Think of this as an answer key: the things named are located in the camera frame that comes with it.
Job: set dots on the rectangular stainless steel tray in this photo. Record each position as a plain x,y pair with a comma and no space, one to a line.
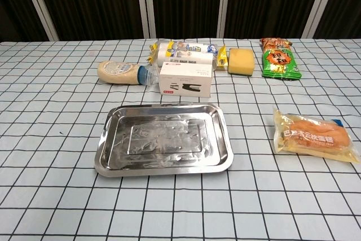
166,139

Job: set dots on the small yellow packet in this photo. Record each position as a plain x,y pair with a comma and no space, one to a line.
222,57

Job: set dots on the white garbage bag roll pack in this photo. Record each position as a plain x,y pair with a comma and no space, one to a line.
184,51

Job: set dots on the dark folding screen with frames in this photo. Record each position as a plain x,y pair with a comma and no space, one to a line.
98,1

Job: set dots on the white cardboard stapler box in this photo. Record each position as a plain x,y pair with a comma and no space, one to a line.
185,80

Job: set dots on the white black grid tablecloth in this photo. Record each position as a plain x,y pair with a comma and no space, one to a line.
56,196

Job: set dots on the yellow sponge with dark base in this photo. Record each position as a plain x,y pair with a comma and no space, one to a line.
241,60

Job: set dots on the packaged bread in clear wrapper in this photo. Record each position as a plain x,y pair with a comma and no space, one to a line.
310,137

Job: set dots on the green and red snack bag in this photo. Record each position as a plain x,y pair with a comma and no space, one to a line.
277,60

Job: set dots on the cream sauce squeeze bottle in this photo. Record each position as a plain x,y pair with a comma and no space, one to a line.
118,72

